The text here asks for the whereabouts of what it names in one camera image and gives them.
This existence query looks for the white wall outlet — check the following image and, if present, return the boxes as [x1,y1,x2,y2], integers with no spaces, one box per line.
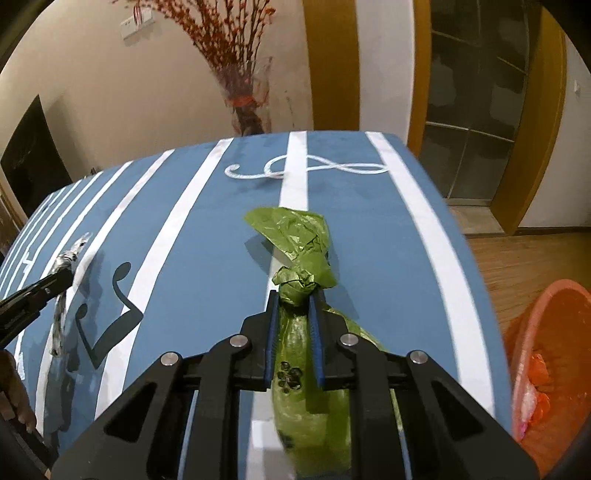
[121,10,155,41]

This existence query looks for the red decorative branches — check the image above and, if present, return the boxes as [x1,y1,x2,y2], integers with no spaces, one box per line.
[113,0,278,81]

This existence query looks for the person's left hand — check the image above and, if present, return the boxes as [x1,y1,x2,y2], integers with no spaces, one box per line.
[0,350,38,435]

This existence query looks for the orange plastic basket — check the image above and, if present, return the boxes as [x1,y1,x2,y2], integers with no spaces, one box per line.
[503,279,591,445]

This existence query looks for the black television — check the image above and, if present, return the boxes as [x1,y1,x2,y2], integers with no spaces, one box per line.
[0,95,74,217]

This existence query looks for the wooden wall trim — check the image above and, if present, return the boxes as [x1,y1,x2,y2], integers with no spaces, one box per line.
[302,0,361,132]

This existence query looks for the glass panel door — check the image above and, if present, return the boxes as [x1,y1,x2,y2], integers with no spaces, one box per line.
[425,0,532,200]

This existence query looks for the green plastic bag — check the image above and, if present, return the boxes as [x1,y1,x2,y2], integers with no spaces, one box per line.
[243,206,402,479]

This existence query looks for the wooden door frame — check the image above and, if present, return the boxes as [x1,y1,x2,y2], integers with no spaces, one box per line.
[406,0,568,236]

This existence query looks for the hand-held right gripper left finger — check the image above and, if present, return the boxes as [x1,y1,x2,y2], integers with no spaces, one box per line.
[51,292,280,480]

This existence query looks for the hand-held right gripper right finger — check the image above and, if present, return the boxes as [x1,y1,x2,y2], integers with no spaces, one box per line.
[308,294,541,480]

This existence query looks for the blue striped tablecloth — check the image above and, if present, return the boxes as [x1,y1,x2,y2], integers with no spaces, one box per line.
[0,130,515,480]

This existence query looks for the dark vase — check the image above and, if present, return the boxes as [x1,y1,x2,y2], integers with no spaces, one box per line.
[229,95,265,137]

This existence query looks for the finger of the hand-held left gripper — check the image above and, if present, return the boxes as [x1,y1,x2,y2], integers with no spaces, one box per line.
[0,269,75,324]
[0,294,49,345]

